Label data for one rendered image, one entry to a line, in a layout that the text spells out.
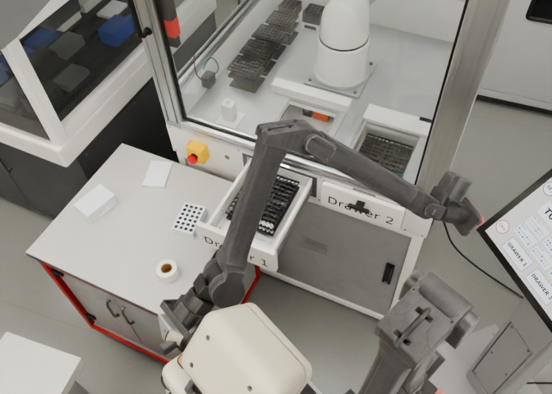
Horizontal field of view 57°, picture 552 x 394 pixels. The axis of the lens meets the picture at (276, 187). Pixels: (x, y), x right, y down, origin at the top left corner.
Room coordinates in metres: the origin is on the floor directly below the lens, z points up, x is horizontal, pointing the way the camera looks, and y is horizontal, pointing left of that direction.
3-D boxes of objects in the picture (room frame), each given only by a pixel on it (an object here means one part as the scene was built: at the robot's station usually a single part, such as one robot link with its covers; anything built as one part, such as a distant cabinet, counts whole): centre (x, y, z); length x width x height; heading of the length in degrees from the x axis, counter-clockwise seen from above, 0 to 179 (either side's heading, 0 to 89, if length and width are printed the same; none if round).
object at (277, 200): (1.07, 0.05, 0.87); 0.22 x 0.18 x 0.06; 152
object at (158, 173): (1.31, 0.46, 0.77); 0.13 x 0.09 x 0.02; 170
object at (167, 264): (0.87, 0.38, 0.78); 0.07 x 0.07 x 0.04
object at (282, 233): (1.08, 0.04, 0.86); 0.40 x 0.26 x 0.06; 152
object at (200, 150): (1.32, 0.29, 0.88); 0.07 x 0.05 x 0.07; 62
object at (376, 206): (1.03, -0.29, 0.87); 0.29 x 0.02 x 0.11; 62
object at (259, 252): (0.89, 0.14, 0.87); 0.29 x 0.02 x 0.11; 62
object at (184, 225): (1.07, 0.32, 0.78); 0.12 x 0.08 x 0.04; 160
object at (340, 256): (1.58, -0.28, 0.40); 1.03 x 0.95 x 0.80; 62
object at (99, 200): (1.17, 0.67, 0.79); 0.13 x 0.09 x 0.05; 138
